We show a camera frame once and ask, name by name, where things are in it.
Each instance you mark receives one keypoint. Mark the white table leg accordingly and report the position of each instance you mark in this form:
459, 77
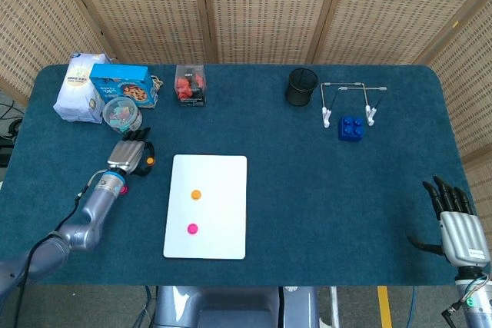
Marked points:
335, 305

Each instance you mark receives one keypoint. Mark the white magnetic board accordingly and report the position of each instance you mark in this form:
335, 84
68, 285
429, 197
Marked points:
215, 213

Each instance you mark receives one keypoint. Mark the pink disc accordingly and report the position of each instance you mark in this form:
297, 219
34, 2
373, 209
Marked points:
192, 229
124, 190

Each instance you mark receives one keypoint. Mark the blue building block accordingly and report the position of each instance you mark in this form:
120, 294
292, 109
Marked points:
351, 128

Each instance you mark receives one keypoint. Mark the clear jar of clips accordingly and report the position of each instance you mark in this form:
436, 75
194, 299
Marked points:
121, 114

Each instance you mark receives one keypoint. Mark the orange disc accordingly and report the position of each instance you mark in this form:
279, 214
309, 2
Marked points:
149, 160
196, 194

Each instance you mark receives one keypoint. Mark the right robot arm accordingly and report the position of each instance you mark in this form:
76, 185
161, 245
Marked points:
478, 305

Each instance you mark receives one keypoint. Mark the blue felt table cover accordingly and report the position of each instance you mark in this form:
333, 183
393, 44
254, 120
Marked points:
288, 189

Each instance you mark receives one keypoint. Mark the pale paper flour bag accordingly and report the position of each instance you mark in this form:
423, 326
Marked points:
73, 91

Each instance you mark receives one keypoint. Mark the grey robot torso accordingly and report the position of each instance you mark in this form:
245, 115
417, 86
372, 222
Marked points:
230, 309

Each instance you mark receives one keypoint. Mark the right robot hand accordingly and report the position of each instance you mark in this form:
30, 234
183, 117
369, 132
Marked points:
463, 237

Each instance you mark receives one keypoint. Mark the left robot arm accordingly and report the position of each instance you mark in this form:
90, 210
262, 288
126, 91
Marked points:
96, 213

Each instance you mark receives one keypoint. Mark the black mesh pen cup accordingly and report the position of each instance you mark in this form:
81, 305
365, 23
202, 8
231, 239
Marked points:
301, 90

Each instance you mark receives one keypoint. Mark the clear coffee capsule box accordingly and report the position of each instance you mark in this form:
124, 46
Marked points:
190, 86

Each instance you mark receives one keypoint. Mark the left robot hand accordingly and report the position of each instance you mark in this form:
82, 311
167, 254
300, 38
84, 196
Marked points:
125, 155

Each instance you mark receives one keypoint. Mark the blue cookie box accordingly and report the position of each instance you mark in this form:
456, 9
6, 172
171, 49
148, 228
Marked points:
119, 76

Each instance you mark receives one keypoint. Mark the woven bamboo folding screen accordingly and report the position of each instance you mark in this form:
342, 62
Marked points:
269, 9

